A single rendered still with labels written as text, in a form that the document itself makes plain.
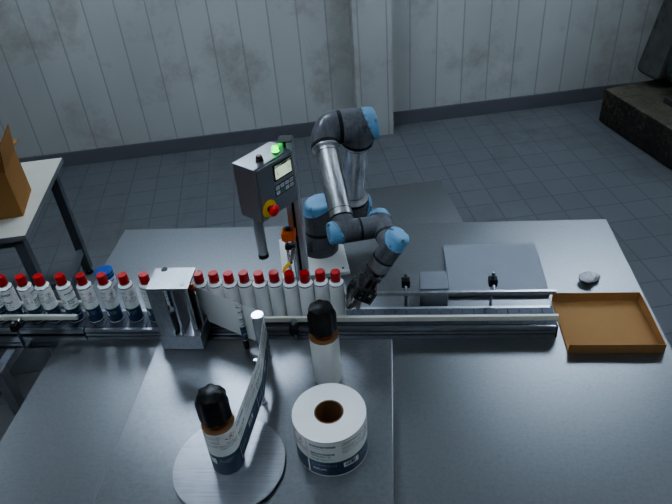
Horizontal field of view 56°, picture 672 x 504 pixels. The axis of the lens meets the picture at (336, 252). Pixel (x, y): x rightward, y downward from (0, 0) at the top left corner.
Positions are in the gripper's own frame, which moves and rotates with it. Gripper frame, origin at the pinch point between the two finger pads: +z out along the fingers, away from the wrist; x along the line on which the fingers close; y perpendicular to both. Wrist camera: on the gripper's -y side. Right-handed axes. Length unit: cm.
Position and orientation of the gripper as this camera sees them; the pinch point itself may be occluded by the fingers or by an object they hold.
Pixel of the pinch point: (349, 304)
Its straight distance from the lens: 216.4
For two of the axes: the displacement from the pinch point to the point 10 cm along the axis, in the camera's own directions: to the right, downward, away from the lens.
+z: -4.4, 7.1, 5.6
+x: 9.0, 3.9, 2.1
